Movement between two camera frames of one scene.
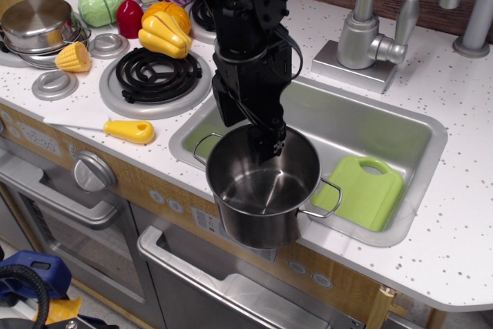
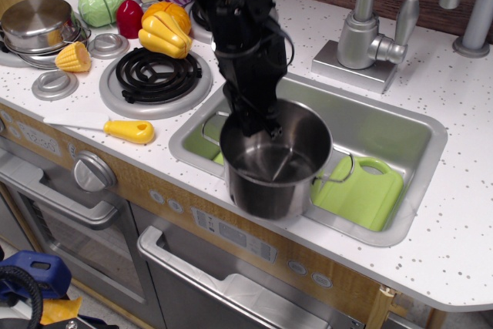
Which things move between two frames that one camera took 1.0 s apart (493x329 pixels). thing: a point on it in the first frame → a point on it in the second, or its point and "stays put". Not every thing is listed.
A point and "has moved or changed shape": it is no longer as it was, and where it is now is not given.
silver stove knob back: [108, 46] stays put
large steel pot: [259, 206] has moved or changed shape
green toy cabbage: [98, 5] stays put
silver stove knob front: [55, 85] stays put
